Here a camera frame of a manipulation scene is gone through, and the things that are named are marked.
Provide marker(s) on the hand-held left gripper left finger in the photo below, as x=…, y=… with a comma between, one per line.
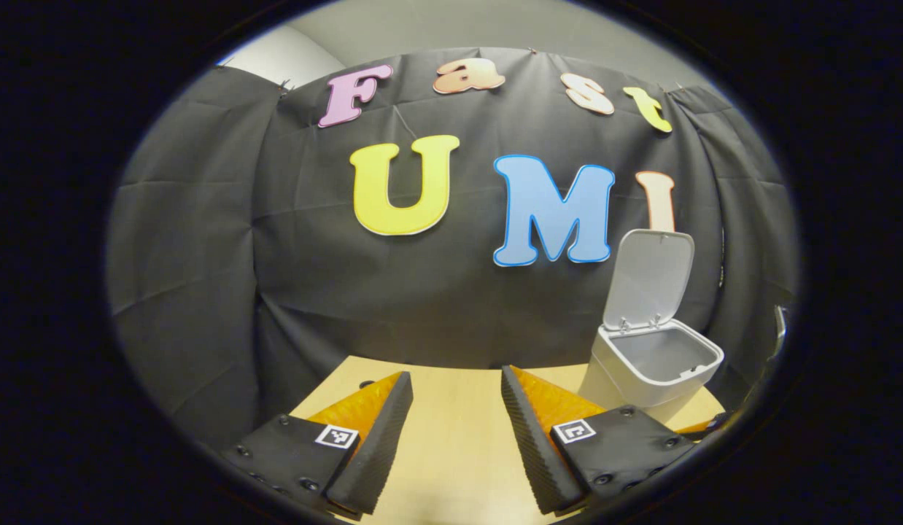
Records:
x=378, y=452

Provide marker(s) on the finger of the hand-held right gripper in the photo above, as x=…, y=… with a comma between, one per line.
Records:
x=707, y=425

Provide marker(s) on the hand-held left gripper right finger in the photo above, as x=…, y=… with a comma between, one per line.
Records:
x=535, y=452

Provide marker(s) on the white desktop garbage bin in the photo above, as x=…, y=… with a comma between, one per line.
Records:
x=648, y=281

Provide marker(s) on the wooden desktop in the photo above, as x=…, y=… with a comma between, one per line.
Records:
x=459, y=437

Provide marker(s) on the black backdrop cloth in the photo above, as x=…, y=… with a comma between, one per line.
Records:
x=313, y=292

